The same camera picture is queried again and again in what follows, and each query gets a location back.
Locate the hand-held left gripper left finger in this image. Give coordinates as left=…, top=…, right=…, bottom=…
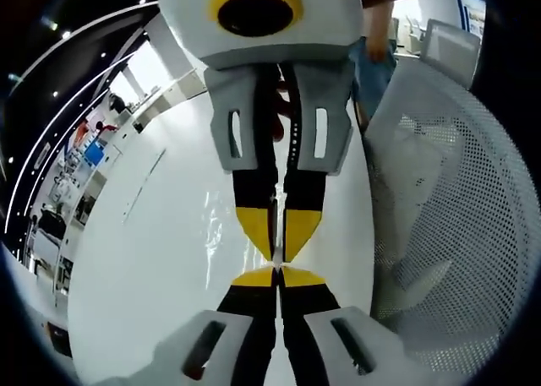
left=92, top=264, right=281, bottom=386

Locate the clear food packaging bag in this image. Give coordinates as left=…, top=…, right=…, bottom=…
left=201, top=182, right=289, bottom=280

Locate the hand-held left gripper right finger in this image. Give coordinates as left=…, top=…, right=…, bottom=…
left=278, top=264, right=407, bottom=386

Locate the blue box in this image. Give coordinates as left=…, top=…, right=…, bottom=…
left=83, top=142, right=106, bottom=166

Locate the person's right hand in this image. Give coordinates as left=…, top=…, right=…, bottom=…
left=270, top=78, right=293, bottom=143

